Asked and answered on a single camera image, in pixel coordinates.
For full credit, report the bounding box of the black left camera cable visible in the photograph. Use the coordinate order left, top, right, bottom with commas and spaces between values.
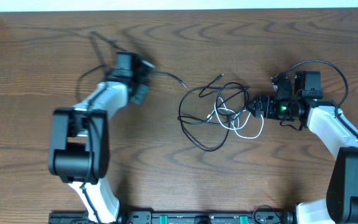
73, 30, 127, 224

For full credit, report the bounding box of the black right camera cable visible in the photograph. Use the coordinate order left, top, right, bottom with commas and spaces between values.
273, 59, 358, 153

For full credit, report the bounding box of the black USB cable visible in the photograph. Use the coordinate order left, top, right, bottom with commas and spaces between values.
177, 73, 251, 152
149, 71, 188, 89

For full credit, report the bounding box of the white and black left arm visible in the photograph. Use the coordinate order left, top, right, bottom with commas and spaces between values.
48, 51, 155, 223

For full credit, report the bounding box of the black camera cable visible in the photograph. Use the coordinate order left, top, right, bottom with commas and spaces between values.
73, 30, 127, 224
273, 59, 358, 153

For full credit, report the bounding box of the white USB cable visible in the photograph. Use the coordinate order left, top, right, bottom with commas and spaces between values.
206, 96, 265, 140

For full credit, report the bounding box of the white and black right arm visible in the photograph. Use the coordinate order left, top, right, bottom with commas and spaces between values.
247, 71, 358, 223

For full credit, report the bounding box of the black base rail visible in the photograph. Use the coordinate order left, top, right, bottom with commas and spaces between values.
48, 210, 295, 224

